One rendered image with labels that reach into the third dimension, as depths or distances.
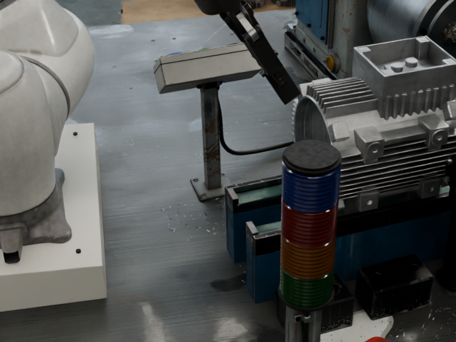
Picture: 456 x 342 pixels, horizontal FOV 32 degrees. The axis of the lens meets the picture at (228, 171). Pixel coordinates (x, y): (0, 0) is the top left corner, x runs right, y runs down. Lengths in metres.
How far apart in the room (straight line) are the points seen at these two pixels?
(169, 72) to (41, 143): 0.25
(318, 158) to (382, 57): 0.45
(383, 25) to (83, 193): 0.64
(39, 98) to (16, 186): 0.14
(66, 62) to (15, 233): 0.29
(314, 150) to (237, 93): 0.99
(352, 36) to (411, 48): 0.43
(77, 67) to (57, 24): 0.08
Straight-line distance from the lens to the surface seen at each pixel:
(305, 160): 0.80
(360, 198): 1.16
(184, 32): 2.11
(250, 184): 1.27
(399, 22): 1.50
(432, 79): 1.17
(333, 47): 1.75
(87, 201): 1.35
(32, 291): 1.26
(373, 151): 1.12
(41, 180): 1.24
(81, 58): 1.37
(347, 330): 1.21
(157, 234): 1.39
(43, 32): 1.32
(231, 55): 1.34
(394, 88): 1.15
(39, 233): 1.28
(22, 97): 1.17
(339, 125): 1.12
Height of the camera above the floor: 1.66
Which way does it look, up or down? 34 degrees down
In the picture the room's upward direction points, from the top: 2 degrees counter-clockwise
